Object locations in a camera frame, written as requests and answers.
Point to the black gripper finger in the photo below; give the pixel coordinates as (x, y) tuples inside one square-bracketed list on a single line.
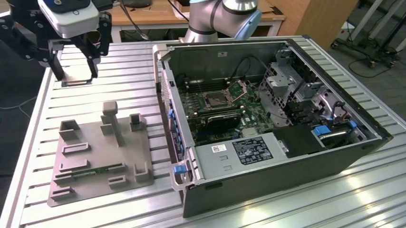
[(31, 45), (103, 35)]

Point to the CPU with silver lid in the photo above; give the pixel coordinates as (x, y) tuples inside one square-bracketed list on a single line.
[(76, 83)]

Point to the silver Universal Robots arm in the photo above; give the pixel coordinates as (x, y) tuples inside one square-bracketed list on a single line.
[(206, 14)]

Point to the CPU socket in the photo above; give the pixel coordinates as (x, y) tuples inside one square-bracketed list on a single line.
[(217, 99)]

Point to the black round object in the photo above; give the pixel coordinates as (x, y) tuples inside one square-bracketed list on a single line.
[(139, 2)]

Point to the wooden desk with white legs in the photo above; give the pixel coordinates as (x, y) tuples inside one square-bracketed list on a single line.
[(158, 16)]

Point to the small pale open box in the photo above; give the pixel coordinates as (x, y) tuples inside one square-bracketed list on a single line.
[(182, 7)]

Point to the grey parts rack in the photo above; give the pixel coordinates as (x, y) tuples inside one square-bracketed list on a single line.
[(102, 154)]

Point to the black graphics card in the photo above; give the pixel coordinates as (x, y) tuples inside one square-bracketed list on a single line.
[(222, 123)]

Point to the flat cardboard sheet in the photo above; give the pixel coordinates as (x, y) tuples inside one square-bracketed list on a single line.
[(273, 9)]

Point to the green RAM stick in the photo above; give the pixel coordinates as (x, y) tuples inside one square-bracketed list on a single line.
[(86, 172)]

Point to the green motherboard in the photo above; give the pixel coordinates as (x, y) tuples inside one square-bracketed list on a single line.
[(250, 116)]

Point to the silver drive cage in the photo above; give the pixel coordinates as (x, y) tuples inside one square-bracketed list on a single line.
[(279, 83)]

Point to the blue case latch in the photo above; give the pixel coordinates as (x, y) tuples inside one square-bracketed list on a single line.
[(179, 170)]

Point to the small silver heat sink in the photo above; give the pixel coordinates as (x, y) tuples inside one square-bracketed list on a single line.
[(251, 132)]

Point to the grey power supply unit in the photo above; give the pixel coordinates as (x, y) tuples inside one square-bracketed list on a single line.
[(219, 166)]

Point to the brown wooden cabinet panel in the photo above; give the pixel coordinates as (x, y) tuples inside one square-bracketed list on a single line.
[(317, 19)]

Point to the blue disk carrier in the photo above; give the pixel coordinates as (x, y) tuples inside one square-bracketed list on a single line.
[(322, 131)]

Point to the open black PC case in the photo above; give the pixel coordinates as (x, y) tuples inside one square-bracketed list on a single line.
[(270, 190)]

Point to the white wheeled stand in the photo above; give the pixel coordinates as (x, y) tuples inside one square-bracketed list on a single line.
[(377, 51)]

